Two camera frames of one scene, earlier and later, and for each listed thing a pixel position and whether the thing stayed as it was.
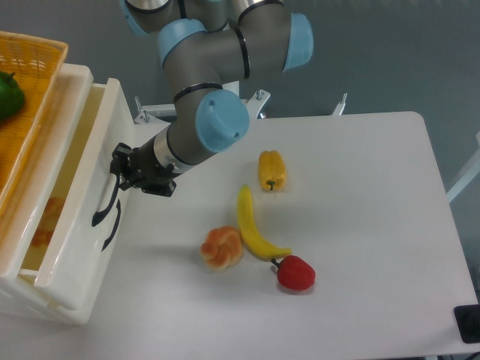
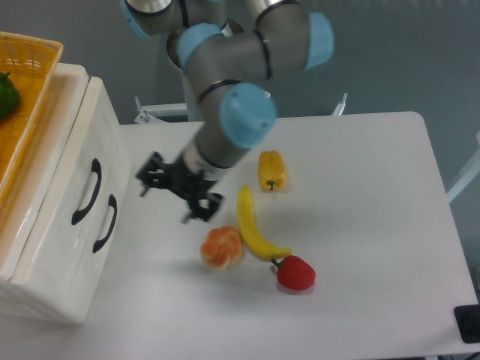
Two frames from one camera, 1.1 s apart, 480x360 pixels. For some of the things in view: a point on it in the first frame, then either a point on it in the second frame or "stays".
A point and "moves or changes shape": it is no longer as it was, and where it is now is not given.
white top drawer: [84, 202] moves or changes shape
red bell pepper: [295, 273] stays
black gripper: [145, 172] to [190, 185]
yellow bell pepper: [271, 170] stays
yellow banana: [259, 247] stays
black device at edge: [467, 318] stays
